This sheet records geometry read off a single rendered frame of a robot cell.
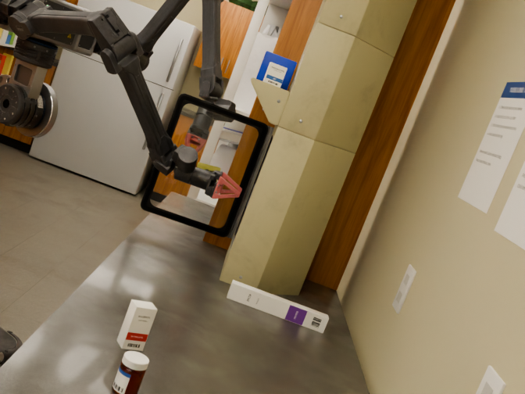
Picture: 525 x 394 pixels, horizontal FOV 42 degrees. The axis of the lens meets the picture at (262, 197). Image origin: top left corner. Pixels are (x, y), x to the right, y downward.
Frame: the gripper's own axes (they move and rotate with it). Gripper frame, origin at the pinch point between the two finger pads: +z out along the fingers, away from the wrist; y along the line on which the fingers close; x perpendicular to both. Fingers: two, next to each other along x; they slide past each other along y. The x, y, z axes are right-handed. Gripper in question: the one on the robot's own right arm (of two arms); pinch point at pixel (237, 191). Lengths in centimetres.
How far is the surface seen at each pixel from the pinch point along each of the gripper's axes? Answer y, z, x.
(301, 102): -14.8, 8.1, -31.5
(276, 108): -14.8, 2.2, -27.7
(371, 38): -10, 20, -55
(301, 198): -11.6, 17.7, -6.1
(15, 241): 224, -128, 114
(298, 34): 22, 1, -52
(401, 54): 22, 34, -57
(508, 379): -106, 49, -3
